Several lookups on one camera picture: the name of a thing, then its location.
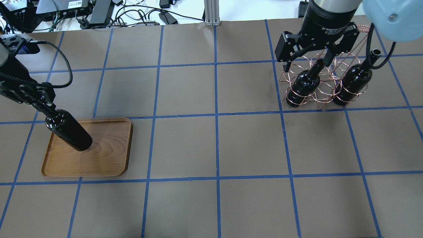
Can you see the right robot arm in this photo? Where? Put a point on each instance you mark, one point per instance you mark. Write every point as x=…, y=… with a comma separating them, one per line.
x=396, y=20

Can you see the aluminium frame post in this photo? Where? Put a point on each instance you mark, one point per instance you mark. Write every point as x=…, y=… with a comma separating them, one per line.
x=211, y=13

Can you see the copper wire bottle basket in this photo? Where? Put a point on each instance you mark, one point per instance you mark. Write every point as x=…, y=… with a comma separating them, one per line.
x=323, y=80

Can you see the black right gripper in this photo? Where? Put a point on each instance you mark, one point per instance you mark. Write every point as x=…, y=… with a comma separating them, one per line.
x=322, y=20

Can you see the wooden tray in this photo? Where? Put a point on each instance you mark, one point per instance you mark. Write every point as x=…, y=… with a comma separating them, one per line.
x=107, y=156

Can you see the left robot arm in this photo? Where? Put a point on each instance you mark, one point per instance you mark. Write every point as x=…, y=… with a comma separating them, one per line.
x=16, y=82

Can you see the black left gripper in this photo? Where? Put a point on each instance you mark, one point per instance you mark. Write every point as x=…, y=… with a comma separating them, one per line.
x=14, y=73

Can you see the black wine bottle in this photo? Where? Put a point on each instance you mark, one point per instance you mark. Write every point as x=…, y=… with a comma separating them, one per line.
x=62, y=124
x=304, y=85
x=355, y=79

